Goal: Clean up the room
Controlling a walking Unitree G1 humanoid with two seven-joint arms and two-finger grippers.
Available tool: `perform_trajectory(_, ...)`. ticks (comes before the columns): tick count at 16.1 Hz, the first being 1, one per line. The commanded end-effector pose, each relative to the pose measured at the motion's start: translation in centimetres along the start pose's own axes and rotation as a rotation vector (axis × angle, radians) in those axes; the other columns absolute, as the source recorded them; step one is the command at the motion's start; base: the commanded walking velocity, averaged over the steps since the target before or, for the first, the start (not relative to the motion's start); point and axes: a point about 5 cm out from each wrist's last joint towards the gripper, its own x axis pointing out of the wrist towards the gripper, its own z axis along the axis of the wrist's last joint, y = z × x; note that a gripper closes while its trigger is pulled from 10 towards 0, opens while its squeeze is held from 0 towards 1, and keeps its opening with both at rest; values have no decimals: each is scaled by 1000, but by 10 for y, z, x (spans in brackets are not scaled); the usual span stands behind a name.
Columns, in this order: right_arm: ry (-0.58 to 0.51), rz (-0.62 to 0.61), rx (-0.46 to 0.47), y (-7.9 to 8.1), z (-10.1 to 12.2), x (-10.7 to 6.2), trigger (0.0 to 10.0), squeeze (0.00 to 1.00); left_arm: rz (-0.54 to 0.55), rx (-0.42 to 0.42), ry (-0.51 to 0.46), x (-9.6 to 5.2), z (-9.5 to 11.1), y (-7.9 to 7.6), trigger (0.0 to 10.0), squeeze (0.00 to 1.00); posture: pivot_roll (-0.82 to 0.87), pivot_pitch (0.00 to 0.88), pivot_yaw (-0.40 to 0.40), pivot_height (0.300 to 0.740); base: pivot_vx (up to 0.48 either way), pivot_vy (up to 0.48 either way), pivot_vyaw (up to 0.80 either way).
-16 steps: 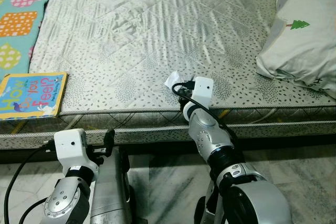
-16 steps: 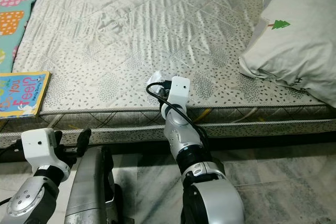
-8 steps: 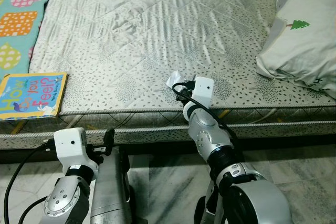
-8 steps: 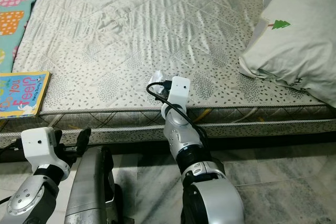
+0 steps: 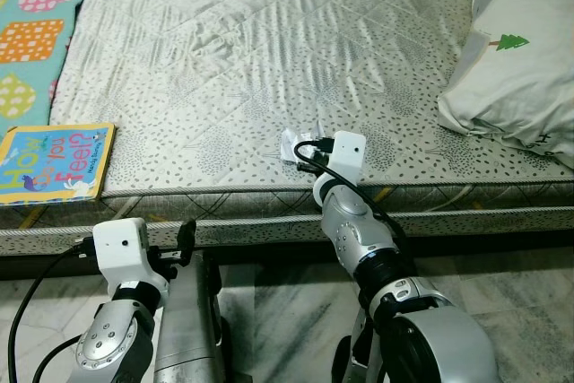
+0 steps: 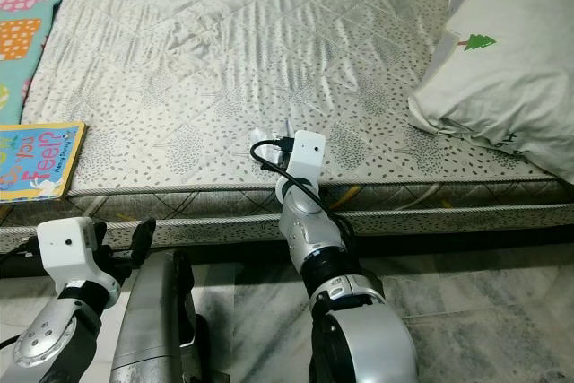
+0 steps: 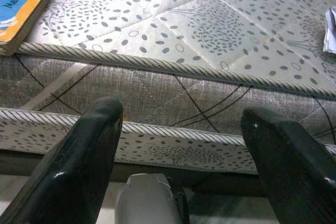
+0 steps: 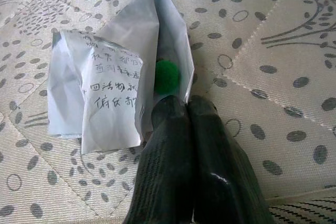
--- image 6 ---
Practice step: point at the white plastic wrapper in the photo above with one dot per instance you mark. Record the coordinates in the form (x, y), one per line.
(262, 143)

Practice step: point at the white pillow with green tree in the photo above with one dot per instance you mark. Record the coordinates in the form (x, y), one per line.
(493, 69)

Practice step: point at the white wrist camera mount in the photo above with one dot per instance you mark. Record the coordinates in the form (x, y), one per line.
(67, 248)
(307, 154)

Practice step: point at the grey quilted spotted mattress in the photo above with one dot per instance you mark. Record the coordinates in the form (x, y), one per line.
(215, 42)

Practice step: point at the teal blanket with colourful patches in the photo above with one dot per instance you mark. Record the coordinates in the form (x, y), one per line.
(27, 42)

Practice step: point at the colourful children's picture book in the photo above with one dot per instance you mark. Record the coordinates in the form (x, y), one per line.
(40, 163)

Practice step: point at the silver robot left leg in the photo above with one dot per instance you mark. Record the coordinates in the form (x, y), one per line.
(148, 320)

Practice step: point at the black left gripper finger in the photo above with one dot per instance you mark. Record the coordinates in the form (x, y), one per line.
(142, 239)

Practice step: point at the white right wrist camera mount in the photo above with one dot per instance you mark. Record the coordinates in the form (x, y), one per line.
(307, 154)

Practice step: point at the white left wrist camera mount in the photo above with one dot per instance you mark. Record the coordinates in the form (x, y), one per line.
(67, 248)

